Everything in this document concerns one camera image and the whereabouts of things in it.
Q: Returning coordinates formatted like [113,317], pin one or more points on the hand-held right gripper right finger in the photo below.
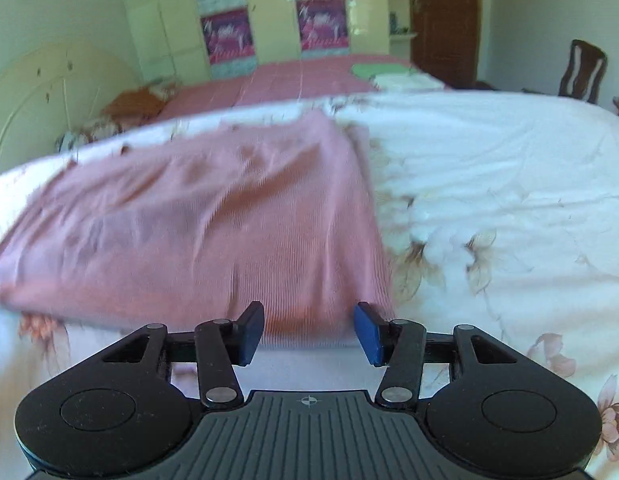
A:
[368,332]

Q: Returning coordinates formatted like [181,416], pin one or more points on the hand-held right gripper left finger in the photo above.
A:
[250,332]

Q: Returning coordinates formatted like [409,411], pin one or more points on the pink long-sleeve sweater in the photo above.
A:
[204,230]

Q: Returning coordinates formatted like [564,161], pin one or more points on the patterned pillow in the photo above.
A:
[86,135]

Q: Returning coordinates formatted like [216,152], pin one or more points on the white floral quilt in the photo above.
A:
[509,200]

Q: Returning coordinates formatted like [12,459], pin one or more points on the cream round headboard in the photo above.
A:
[44,95]

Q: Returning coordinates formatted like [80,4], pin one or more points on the orange pillow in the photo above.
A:
[134,102]

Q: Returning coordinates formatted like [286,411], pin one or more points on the folded white cloth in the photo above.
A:
[404,82]

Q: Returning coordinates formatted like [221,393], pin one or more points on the pink checked bed sheet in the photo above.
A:
[289,82]

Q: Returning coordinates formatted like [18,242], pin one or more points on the folded green cloth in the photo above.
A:
[382,70]

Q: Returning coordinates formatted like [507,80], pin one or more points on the cream glossy wardrobe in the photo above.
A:
[269,15]

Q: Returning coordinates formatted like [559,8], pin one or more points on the brown wooden door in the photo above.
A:
[444,20]

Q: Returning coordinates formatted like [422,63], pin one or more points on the cream corner shelf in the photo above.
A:
[402,5]

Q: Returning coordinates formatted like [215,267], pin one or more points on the brown wooden chair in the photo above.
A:
[583,72]

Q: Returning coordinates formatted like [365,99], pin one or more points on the purple wall poster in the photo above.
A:
[228,37]
[323,27]

